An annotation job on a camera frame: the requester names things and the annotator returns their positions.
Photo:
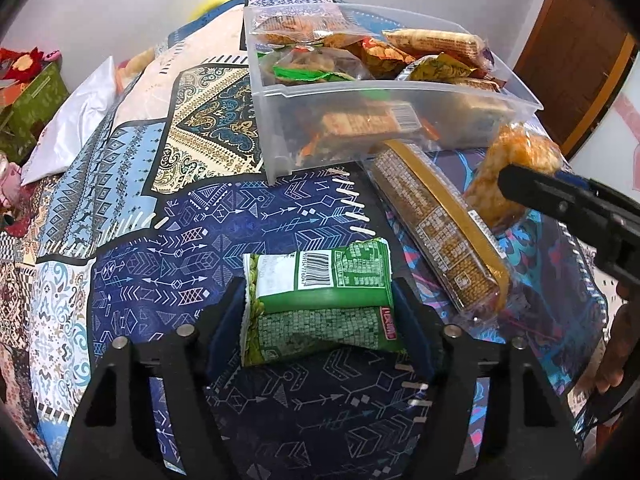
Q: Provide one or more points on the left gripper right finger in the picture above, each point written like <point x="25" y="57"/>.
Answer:
<point x="526" y="434"/>

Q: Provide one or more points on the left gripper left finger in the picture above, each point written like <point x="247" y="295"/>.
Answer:
<point x="113" y="433"/>

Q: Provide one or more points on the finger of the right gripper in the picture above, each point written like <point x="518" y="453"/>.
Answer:
<point x="573" y="181"/>
<point x="573" y="208"/>

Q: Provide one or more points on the orange puffed snack bag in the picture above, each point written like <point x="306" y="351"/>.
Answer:
<point x="517" y="151"/>

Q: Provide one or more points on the gold-edged sesame bar pack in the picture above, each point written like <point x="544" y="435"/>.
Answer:
<point x="460" y="249"/>

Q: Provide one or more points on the beige bread block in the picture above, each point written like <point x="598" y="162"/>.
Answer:
<point x="473" y="119"/>

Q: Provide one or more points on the green pea snack bag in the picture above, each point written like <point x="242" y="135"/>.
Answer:
<point x="311" y="300"/>

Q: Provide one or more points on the purple label crisp roll pack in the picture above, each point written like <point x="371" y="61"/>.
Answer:
<point x="461" y="45"/>

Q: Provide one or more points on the red peanut snack bag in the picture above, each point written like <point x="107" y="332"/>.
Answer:
<point x="383" y="60"/>

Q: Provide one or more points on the yellow chips snack bag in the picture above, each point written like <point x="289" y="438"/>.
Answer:
<point x="440" y="67"/>

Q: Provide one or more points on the clear green-band cracker bag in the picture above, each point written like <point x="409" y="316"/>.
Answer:
<point x="295" y="65"/>

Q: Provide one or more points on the person's right hand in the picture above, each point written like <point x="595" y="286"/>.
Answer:
<point x="623" y="338"/>

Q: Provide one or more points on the brown wooden door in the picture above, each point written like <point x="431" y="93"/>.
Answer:
<point x="575" y="60"/>

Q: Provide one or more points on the patchwork patterned bedspread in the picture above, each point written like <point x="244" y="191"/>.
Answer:
<point x="148" y="226"/>

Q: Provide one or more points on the clear wrapped biscuit pack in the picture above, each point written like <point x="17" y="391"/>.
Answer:
<point x="352" y="132"/>

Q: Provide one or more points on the clear plastic storage bin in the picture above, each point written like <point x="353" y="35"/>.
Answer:
<point x="286" y="114"/>

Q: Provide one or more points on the pink plush toy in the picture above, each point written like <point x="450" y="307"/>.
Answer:
<point x="10" y="189"/>

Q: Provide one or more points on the white pillow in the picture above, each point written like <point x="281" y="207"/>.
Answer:
<point x="72" y="125"/>

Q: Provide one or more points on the green storage basket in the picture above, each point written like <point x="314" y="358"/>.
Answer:
<point x="23" y="120"/>

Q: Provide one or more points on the orange fried snack bag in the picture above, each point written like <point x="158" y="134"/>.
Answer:
<point x="307" y="24"/>

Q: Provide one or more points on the yellow curved tube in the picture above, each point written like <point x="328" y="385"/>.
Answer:
<point x="205" y="6"/>

